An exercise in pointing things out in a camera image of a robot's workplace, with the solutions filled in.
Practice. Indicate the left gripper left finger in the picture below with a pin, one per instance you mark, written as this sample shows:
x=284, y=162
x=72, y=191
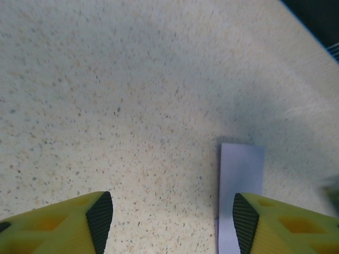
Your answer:
x=53, y=232

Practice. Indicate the purple cloth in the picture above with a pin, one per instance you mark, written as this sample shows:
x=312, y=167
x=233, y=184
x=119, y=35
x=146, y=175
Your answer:
x=238, y=169

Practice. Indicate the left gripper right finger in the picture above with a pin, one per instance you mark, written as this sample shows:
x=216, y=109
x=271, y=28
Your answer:
x=291, y=232

